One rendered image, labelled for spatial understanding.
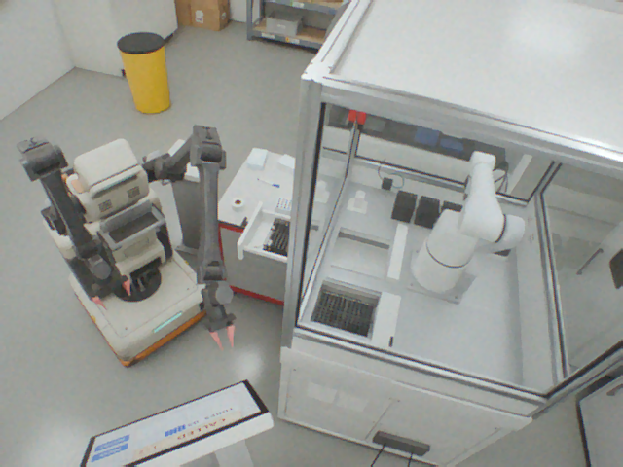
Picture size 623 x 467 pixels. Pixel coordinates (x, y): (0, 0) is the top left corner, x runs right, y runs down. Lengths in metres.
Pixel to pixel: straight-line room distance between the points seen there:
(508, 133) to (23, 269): 3.07
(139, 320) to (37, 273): 1.03
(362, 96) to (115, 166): 1.11
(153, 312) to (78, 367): 0.57
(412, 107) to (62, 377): 2.45
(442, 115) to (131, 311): 2.09
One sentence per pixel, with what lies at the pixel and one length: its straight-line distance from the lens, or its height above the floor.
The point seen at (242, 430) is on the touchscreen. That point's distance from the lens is 1.21.
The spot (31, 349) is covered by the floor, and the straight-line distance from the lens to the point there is 2.95.
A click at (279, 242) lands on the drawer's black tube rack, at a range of 1.90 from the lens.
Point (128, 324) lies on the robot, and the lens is 2.48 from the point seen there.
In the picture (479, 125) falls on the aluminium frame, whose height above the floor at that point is 1.98.
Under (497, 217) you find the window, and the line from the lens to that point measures 0.92.
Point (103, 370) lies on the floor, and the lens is 2.72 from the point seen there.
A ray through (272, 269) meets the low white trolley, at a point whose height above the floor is 0.43.
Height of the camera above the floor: 2.35
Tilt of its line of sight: 49 degrees down
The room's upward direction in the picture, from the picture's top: 8 degrees clockwise
